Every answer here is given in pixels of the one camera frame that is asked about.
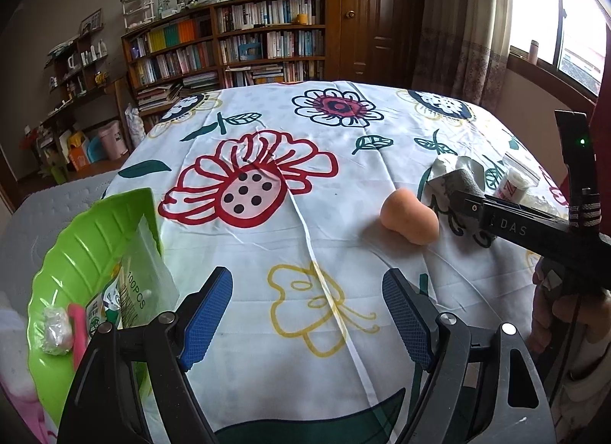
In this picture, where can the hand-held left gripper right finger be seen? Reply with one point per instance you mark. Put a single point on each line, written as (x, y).
(405, 324)

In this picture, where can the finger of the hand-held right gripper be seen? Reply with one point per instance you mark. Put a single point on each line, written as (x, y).
(470, 209)

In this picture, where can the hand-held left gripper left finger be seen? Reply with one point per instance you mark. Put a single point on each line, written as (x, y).
(205, 324)

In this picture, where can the grey felt cloth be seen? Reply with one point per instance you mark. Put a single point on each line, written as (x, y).
(465, 179)

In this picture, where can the white tissue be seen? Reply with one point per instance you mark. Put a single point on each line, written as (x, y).
(441, 168)

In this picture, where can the peach makeup sponge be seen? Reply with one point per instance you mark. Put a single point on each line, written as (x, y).
(410, 219)

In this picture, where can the clear bag of cotton swabs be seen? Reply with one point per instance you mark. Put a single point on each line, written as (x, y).
(143, 281)

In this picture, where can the pink bent foam roller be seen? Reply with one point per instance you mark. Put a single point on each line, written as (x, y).
(79, 329)

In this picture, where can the plastic-wrapped white ball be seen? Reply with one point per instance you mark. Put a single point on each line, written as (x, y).
(57, 332)

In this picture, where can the green leaf-shaped tray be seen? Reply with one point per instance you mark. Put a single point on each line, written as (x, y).
(81, 243)

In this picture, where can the person's right forearm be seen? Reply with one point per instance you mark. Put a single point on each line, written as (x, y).
(592, 367)

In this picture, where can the person's right hand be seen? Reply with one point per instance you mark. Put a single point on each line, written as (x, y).
(542, 315)

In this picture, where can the dark red cloth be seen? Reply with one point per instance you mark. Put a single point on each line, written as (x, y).
(604, 138)

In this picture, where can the floral printed bed sheet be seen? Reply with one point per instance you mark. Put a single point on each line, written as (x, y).
(334, 186)

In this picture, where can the patterned beige curtain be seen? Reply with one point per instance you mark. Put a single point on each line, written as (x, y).
(463, 19)

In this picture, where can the white pillow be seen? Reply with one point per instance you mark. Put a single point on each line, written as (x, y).
(12, 339)

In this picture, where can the grey quilted mattress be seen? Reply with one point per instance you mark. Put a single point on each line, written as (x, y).
(47, 205)

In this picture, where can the pink dotted cloth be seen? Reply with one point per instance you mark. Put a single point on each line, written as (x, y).
(24, 415)

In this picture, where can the blue bin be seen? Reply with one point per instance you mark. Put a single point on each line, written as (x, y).
(96, 150)

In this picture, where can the pink trash bin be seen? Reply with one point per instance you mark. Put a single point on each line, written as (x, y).
(113, 138)

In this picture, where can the green stool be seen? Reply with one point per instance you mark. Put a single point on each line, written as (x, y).
(59, 174)

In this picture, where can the brown wooden door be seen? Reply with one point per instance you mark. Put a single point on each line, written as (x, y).
(377, 19)

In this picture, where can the white sack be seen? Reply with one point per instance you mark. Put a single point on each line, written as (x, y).
(135, 124)

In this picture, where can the orange box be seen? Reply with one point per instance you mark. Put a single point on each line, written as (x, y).
(79, 153)

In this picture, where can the window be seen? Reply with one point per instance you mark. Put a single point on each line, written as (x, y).
(577, 19)

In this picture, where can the dark wooden side rack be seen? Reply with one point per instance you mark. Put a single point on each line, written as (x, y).
(81, 81)

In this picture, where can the wooden bookshelf full of books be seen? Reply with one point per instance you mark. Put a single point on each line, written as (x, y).
(238, 33)

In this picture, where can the white plastic drawer organiser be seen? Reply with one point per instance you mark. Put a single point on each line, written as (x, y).
(137, 9)

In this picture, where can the picture frame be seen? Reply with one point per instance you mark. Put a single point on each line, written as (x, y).
(90, 21)

